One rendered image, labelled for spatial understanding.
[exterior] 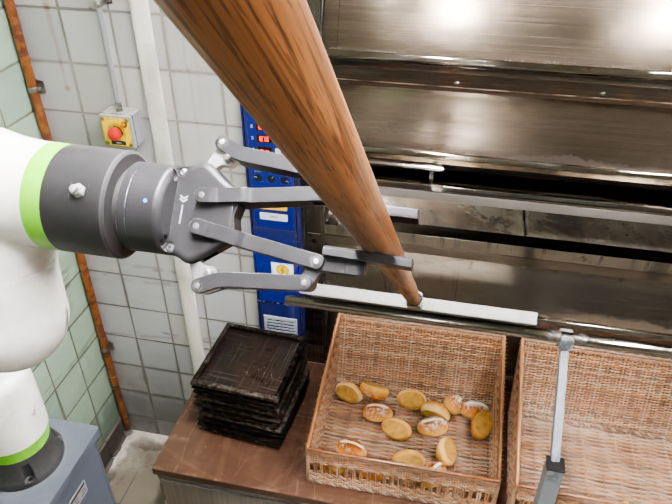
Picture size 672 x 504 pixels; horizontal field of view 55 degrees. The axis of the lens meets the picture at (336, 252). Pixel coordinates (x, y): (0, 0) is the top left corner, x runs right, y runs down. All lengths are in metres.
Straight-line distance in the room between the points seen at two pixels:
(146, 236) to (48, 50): 1.61
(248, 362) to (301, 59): 1.92
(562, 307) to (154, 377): 1.59
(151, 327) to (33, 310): 1.90
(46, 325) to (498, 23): 1.33
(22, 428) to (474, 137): 1.26
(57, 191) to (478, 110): 1.38
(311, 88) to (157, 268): 2.16
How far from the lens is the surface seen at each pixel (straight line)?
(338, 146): 0.23
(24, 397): 1.27
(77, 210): 0.54
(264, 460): 2.10
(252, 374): 2.03
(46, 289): 0.65
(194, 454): 2.15
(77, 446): 1.42
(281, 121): 0.19
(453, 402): 2.15
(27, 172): 0.57
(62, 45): 2.08
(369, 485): 2.00
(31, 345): 0.66
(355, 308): 1.68
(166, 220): 0.53
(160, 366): 2.67
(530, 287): 2.06
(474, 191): 1.71
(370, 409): 2.14
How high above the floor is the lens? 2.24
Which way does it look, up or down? 35 degrees down
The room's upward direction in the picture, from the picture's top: straight up
